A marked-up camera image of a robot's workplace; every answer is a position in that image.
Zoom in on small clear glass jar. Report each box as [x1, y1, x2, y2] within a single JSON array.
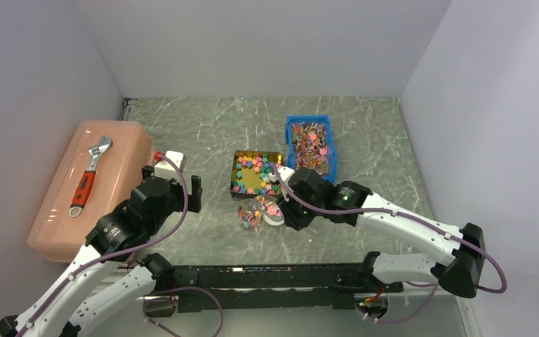
[[237, 204, 262, 230]]

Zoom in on tin of star candies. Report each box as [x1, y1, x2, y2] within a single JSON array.
[[229, 150, 284, 200]]

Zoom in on blue bin of lollipops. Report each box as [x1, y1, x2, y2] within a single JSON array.
[[285, 115, 338, 183]]

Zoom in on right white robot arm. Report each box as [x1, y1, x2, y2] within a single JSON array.
[[274, 166, 486, 298]]

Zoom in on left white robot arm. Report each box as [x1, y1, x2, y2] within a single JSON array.
[[0, 166, 202, 336]]

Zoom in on round white jar lid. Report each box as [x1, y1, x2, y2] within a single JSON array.
[[263, 211, 284, 226]]

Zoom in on orange translucent storage box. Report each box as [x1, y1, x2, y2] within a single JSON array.
[[27, 120, 154, 263]]

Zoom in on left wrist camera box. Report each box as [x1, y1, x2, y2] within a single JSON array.
[[154, 150, 186, 181]]

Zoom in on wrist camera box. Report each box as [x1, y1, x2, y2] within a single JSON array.
[[154, 150, 186, 181], [274, 166, 295, 201]]

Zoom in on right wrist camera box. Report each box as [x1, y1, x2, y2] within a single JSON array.
[[274, 166, 295, 201]]

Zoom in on red handled adjustable wrench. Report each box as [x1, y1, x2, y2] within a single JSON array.
[[69, 135, 113, 218]]

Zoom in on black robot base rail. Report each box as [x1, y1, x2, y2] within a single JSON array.
[[152, 263, 404, 313]]

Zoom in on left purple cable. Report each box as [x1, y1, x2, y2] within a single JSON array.
[[13, 153, 224, 337]]

